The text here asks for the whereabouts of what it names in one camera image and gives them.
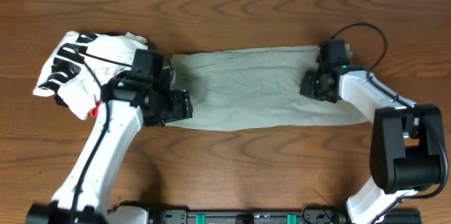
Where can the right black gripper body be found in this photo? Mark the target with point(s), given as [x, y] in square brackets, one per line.
[313, 87]

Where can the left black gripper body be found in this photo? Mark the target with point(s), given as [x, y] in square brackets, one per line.
[166, 107]

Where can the white black printed shirt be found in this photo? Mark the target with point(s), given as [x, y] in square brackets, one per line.
[82, 63]

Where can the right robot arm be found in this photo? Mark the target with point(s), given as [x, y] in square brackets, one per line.
[407, 159]

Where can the black red garment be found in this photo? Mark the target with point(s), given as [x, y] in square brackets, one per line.
[93, 112]

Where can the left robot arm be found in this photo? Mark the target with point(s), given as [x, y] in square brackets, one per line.
[141, 96]

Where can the khaki shorts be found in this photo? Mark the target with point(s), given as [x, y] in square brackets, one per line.
[254, 88]

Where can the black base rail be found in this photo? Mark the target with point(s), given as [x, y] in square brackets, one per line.
[310, 216]

